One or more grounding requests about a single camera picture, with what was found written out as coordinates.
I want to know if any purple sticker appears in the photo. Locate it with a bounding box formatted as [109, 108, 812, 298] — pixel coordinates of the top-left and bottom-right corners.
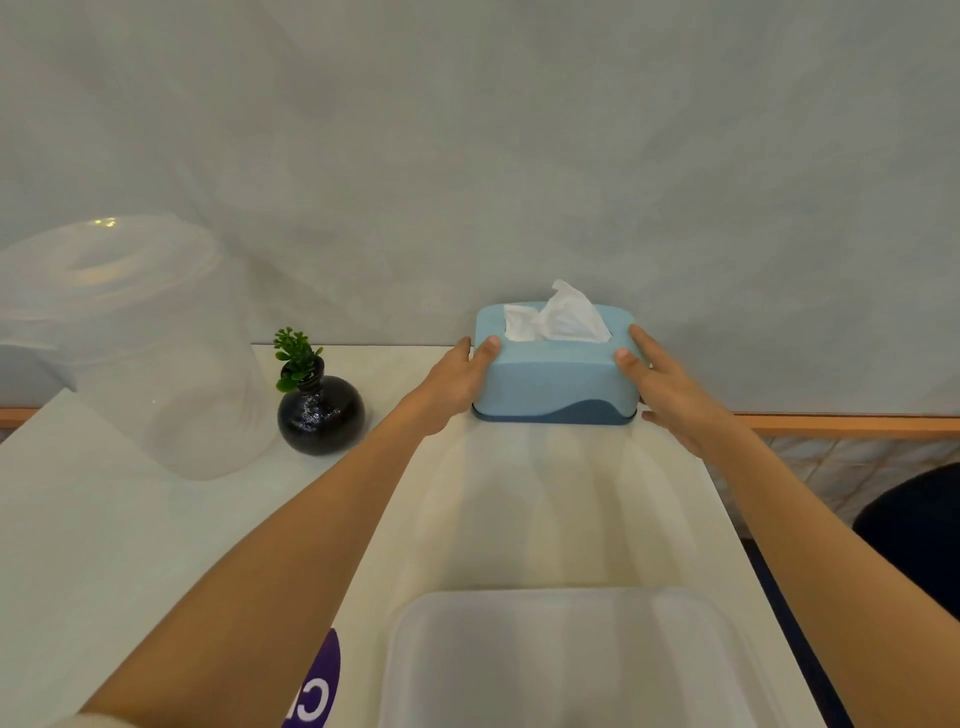
[282, 628, 342, 728]

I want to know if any person's left hand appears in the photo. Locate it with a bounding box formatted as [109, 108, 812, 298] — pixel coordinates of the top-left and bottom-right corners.
[399, 335, 503, 439]

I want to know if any black round glossy vase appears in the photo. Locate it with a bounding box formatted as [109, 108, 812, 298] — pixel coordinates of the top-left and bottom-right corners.
[277, 356, 367, 457]

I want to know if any person's left forearm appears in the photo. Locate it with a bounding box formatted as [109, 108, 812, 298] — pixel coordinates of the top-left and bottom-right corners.
[78, 391, 445, 728]

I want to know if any large clear plastic container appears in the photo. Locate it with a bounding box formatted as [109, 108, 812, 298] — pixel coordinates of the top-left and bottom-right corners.
[0, 213, 281, 482]

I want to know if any black seat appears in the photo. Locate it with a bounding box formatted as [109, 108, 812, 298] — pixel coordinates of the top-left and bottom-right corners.
[852, 462, 960, 624]

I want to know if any wooden wall rail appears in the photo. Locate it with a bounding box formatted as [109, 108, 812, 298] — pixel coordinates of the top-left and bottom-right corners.
[0, 407, 960, 441]

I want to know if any person's right hand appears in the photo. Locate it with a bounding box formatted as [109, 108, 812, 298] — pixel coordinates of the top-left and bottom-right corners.
[614, 324, 741, 461]

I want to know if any white tissue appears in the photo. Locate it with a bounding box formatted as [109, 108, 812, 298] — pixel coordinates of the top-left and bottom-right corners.
[504, 279, 613, 345]

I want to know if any translucent white plastic bin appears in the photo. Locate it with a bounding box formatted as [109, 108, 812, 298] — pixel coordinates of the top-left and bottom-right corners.
[377, 587, 786, 728]

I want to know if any blue plastic tissue box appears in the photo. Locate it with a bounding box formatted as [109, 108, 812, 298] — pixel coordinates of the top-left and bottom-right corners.
[471, 301, 648, 426]

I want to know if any person's right forearm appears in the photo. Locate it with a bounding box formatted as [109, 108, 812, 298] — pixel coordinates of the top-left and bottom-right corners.
[701, 417, 960, 728]

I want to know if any green artificial plant sprig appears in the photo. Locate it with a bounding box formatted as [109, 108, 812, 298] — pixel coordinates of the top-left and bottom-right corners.
[273, 327, 325, 394]

